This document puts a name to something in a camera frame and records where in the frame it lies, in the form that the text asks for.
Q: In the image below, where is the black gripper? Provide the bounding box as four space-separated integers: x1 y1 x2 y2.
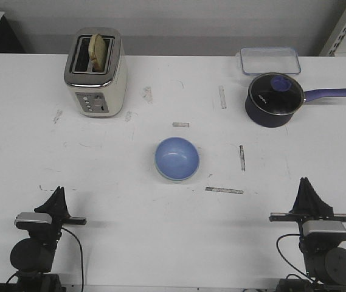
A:
269 178 346 225
29 186 86 252

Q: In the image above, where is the green bowl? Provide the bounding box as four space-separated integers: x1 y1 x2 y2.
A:
155 164 198 182

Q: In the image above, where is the blue bowl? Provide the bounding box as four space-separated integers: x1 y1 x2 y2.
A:
154 137 200 168

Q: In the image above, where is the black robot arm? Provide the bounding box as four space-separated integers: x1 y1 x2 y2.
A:
269 178 346 291
9 186 87 291

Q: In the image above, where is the dark blue saucepan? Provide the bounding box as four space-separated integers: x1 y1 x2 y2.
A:
245 72 346 128

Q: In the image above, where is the glass pot lid blue knob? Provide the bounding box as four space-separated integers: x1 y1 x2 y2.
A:
248 72 304 116

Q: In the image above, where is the cream two-slot toaster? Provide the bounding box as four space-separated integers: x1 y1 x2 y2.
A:
64 27 127 118

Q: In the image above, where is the clear plastic food container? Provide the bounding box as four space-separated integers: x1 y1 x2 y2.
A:
236 47 301 75

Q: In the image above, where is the toast slice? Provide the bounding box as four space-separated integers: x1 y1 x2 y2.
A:
88 34 107 72

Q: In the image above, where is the white slotted shelf upright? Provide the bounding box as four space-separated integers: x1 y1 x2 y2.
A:
319 8 346 57

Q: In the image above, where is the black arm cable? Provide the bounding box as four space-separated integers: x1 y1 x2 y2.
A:
275 233 316 282
60 226 85 290

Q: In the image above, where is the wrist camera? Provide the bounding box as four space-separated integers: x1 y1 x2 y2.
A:
302 220 346 242
14 212 52 231

